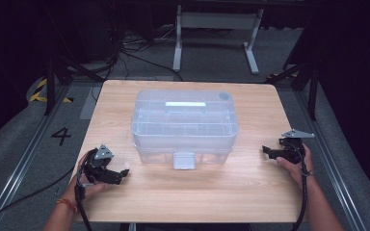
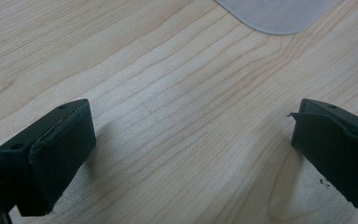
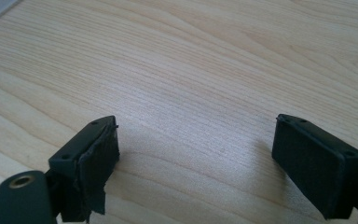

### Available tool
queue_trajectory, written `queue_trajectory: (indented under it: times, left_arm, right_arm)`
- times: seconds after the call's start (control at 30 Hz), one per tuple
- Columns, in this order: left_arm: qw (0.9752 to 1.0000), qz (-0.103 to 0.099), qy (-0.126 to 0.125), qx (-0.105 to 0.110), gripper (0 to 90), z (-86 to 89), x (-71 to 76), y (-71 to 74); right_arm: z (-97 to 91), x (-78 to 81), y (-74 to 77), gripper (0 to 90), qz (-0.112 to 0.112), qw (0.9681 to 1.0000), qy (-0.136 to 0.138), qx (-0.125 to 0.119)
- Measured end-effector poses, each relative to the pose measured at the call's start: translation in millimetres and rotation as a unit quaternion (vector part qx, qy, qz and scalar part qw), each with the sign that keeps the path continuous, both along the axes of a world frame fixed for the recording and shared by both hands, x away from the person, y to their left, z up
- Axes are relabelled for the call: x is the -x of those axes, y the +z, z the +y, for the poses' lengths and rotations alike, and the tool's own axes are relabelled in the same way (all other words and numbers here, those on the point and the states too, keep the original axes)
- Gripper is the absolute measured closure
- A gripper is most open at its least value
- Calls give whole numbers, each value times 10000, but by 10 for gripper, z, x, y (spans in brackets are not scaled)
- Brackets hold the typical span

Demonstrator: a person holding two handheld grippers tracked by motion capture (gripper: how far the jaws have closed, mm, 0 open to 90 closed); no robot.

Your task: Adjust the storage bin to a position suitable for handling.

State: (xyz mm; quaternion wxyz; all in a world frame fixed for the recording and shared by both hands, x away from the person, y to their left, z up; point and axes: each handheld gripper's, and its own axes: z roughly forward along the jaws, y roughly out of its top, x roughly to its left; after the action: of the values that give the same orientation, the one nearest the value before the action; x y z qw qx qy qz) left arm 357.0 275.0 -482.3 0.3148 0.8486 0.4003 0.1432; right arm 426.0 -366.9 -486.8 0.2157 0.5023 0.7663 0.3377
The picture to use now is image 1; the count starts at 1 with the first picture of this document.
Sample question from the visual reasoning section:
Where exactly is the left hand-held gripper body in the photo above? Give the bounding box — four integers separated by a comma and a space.
82, 143, 123, 186

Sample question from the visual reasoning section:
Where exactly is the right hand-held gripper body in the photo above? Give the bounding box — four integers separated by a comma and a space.
277, 128, 316, 165

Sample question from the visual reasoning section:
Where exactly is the clear plastic storage box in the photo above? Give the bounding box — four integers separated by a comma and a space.
130, 89, 240, 170

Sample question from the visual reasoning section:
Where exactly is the person's right hand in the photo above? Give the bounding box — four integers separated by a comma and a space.
275, 143, 318, 191

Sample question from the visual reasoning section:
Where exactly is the person's left hand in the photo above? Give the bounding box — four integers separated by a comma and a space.
65, 151, 111, 206

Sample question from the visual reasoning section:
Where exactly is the black tripod stand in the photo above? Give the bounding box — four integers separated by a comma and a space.
43, 55, 106, 116
267, 57, 320, 122

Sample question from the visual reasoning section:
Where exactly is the yellow and black floor tape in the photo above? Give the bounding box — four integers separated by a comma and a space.
28, 78, 75, 104

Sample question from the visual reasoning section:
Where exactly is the metal floor rail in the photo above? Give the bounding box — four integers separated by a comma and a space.
293, 90, 369, 231
0, 84, 73, 231

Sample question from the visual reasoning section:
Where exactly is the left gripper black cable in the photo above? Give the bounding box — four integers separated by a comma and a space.
73, 160, 93, 231

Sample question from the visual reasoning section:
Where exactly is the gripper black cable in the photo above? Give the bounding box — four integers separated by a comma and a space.
289, 141, 310, 231
73, 160, 93, 231

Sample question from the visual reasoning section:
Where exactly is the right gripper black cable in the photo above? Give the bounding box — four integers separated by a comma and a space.
289, 141, 310, 231

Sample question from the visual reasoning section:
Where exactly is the orange bracelet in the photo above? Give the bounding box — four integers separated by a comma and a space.
55, 197, 79, 214

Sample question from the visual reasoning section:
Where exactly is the long black floor cable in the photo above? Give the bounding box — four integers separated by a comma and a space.
0, 166, 75, 227

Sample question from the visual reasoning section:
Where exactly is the bundle of black floor cables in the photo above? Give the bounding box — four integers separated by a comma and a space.
107, 25, 185, 83

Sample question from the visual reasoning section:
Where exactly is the grey metal table frame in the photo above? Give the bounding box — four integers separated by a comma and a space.
172, 4, 265, 76

